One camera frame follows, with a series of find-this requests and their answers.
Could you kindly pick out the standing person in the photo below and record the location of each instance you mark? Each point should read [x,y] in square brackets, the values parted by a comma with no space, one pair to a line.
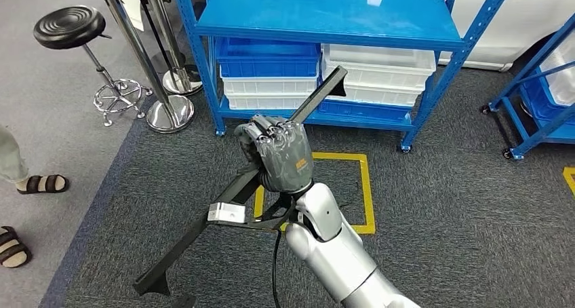
[6,157]

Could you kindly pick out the black round stool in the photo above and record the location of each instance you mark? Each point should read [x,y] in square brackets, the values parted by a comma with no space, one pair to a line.
[67,27]

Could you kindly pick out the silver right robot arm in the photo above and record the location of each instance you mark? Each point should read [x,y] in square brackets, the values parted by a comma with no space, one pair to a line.
[341,261]

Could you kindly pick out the blue wheeled rack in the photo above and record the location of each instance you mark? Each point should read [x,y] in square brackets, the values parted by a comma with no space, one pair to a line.
[530,139]

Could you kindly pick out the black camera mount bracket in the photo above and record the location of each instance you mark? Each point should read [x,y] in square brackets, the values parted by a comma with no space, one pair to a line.
[269,220]

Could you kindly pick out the long black plastic panel part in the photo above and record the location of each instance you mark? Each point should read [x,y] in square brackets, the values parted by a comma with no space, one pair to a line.
[319,94]

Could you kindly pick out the white car with red stripe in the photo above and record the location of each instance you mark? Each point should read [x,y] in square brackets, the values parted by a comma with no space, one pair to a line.
[516,27]

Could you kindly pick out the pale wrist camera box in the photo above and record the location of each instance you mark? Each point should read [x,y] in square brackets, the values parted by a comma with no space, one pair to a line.
[227,212]

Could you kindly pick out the chrome stanchion post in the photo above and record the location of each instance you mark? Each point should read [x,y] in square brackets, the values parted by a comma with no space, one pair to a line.
[170,115]
[182,83]

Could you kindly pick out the blue metal shelf rack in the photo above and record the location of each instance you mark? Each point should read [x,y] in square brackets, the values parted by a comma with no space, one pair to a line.
[314,14]

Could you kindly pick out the wide blue plastic bin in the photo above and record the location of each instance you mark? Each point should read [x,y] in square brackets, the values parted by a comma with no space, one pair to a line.
[368,110]

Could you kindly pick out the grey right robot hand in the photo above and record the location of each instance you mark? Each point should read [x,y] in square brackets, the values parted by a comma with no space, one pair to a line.
[287,162]

